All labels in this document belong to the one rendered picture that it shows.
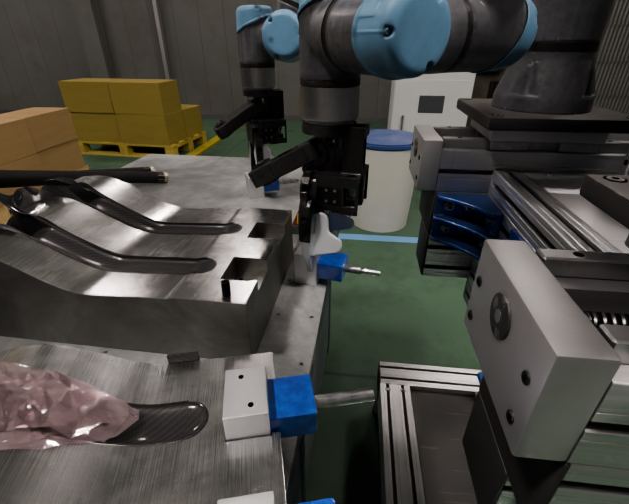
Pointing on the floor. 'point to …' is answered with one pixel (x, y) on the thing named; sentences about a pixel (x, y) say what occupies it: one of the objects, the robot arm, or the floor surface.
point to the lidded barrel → (386, 181)
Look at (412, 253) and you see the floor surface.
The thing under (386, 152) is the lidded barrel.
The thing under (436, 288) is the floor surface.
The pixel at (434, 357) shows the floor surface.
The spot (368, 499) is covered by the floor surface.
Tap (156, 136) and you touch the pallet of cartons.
